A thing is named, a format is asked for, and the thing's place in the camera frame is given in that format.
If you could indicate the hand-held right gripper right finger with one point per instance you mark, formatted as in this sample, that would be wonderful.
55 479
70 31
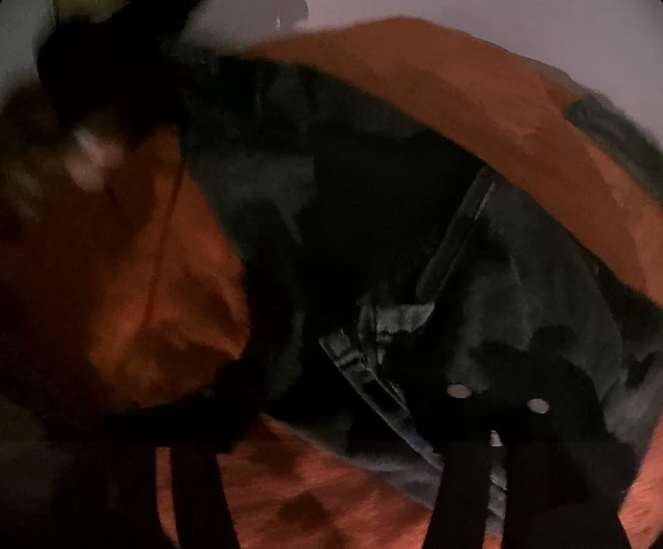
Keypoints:
468 469

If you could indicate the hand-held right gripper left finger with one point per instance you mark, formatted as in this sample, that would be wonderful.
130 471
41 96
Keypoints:
199 486

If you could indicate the dark pants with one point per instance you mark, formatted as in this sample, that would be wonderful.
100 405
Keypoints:
365 211

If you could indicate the folded grey-green garment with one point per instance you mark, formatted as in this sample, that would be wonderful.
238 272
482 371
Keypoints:
640 154

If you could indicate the orange blanket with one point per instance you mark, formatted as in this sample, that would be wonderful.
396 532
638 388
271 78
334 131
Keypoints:
480 86

